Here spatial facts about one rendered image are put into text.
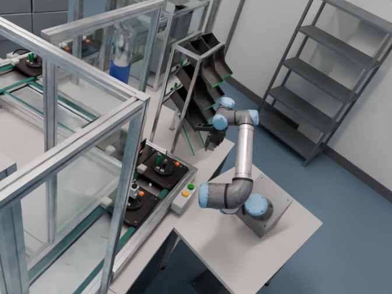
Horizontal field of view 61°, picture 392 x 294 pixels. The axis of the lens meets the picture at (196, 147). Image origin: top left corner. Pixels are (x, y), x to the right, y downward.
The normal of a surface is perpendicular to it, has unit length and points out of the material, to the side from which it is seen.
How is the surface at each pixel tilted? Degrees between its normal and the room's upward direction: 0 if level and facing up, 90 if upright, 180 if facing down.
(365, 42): 90
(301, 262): 0
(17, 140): 0
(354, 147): 90
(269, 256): 0
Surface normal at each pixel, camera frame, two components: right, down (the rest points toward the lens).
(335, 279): 0.26, -0.73
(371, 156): -0.69, 0.31
